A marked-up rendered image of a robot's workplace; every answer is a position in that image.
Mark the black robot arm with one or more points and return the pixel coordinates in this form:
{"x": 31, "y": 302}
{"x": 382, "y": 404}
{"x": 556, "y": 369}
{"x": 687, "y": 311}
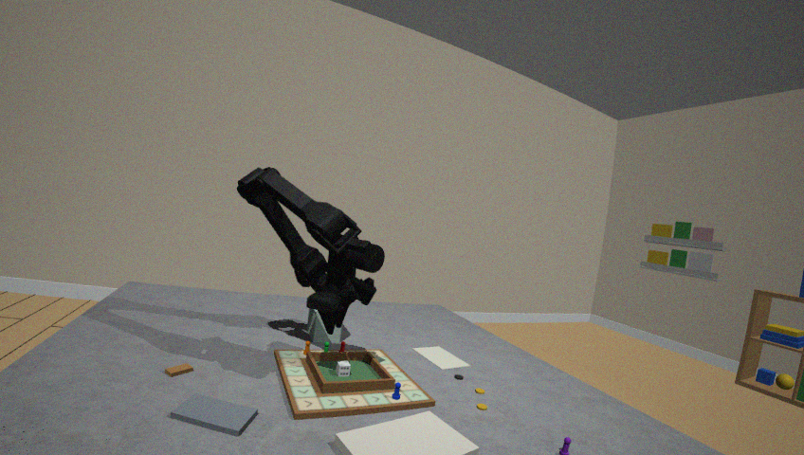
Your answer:
{"x": 262, "y": 188}

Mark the white die with black pips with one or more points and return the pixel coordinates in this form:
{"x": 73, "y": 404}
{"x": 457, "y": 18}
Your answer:
{"x": 343, "y": 368}

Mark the small orange flat block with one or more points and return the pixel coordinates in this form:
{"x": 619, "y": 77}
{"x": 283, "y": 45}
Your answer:
{"x": 177, "y": 370}

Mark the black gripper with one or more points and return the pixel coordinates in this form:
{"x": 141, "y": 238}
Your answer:
{"x": 331, "y": 305}

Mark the purple pawn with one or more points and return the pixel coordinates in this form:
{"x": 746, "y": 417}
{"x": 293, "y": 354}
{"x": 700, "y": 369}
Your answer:
{"x": 566, "y": 445}

